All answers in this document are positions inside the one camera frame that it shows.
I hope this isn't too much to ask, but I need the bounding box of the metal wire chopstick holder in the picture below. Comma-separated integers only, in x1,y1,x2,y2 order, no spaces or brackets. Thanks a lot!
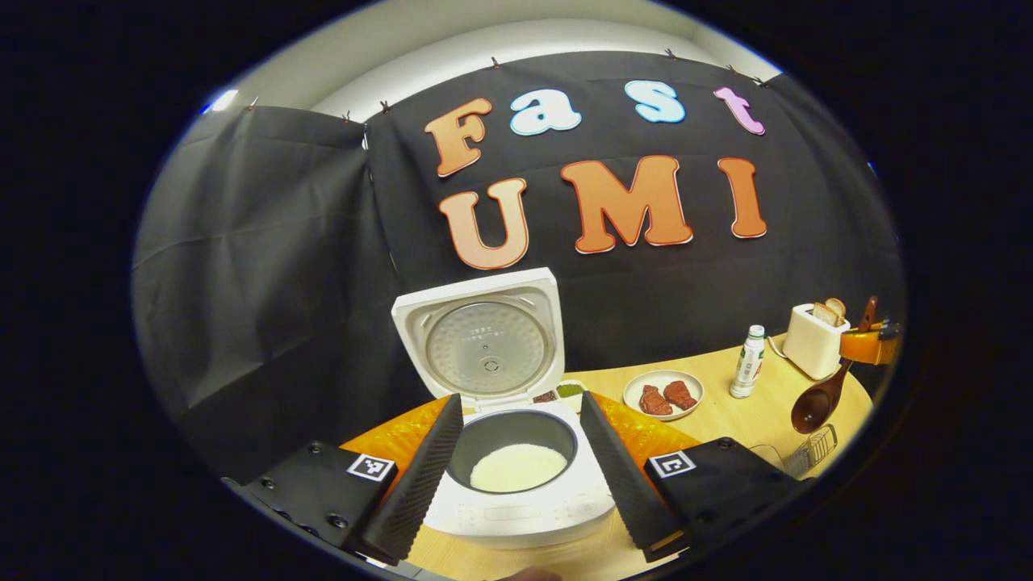
751,424,840,479

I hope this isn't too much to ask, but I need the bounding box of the white divided bean dish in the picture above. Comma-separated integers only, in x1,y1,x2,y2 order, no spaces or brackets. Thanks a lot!
531,379,586,412

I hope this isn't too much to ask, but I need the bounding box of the black backdrop cloth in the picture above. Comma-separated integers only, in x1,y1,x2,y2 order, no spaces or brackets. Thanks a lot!
131,50,905,485

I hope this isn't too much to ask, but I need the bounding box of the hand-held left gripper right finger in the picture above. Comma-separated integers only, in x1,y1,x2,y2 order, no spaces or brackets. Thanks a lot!
579,391,816,563

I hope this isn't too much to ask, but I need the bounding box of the cream toaster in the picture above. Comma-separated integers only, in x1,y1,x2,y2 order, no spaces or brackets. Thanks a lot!
781,303,851,381

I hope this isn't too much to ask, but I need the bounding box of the white rice heap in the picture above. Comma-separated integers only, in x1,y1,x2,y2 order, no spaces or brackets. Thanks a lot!
470,443,568,494

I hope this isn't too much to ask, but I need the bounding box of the brown wooden spoon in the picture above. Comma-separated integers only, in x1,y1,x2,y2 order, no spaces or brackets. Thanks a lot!
790,295,879,435

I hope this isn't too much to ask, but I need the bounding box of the white rice cooker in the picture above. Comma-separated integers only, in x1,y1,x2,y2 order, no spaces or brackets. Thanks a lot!
391,268,618,551

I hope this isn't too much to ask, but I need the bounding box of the white round plate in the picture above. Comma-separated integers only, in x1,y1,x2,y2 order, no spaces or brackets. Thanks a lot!
623,370,705,421

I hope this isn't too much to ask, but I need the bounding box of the white drink bottle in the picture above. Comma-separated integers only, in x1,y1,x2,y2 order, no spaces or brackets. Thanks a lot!
729,324,766,399

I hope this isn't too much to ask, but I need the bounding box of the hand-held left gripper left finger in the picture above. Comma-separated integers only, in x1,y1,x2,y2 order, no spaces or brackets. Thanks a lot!
242,393,465,566

